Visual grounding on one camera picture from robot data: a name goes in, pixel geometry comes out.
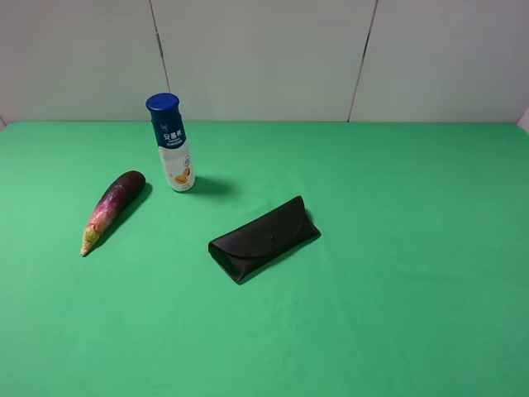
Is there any purple eggplant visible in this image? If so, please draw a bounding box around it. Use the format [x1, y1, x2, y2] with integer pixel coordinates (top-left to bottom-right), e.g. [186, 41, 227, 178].
[79, 170, 146, 256]

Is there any black leather glasses case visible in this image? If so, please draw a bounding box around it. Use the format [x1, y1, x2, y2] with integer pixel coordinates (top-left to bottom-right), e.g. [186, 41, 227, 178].
[207, 196, 321, 284]

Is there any blue capped yogurt bottle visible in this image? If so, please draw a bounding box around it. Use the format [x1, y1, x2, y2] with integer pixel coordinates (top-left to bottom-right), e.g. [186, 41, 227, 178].
[145, 93, 195, 193]

